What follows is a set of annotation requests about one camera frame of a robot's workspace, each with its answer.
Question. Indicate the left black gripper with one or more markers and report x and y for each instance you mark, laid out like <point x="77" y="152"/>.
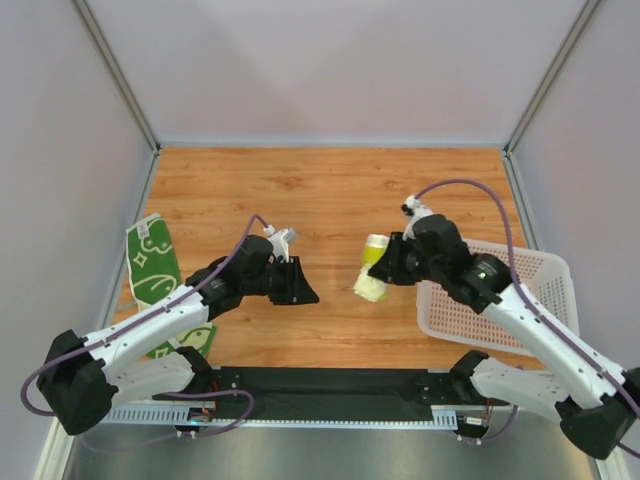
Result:
<point x="283" y="281"/>

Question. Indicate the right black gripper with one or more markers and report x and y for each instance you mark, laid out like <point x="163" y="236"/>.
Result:
<point x="395" y="257"/>

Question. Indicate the white plastic basket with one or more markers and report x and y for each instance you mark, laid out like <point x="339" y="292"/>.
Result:
<point x="546" y="275"/>

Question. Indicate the green patterned towel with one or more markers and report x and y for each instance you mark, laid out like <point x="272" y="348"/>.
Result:
<point x="154" y="273"/>

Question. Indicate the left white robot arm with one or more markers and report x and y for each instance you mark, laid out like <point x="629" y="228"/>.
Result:
<point x="201" y="299"/>

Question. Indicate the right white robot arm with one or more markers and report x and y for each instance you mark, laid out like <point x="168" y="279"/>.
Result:
<point x="490" y="287"/>

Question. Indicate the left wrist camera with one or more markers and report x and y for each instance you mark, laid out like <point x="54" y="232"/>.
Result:
<point x="280" y="240"/>

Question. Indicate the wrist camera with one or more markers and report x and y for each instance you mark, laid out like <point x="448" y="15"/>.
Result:
<point x="414" y="210"/>
<point x="280" y="240"/>

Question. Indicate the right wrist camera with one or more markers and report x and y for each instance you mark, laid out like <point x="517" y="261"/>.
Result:
<point x="414" y="210"/>

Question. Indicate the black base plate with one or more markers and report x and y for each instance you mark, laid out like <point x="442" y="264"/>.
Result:
<point x="332" y="395"/>

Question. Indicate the right aluminium frame post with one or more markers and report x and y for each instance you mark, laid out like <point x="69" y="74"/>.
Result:
<point x="569" y="43"/>

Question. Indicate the aluminium frame post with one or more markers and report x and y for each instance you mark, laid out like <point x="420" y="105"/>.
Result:
<point x="102" y="45"/>
<point x="569" y="43"/>

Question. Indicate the aluminium front rail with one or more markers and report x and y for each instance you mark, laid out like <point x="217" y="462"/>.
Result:
<point x="91" y="384"/>

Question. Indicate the grey slotted cable duct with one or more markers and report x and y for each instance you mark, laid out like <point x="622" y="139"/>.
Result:
<point x="183" y="416"/>

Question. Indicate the left aluminium frame post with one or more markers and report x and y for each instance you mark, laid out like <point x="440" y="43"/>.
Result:
<point x="102" y="45"/>

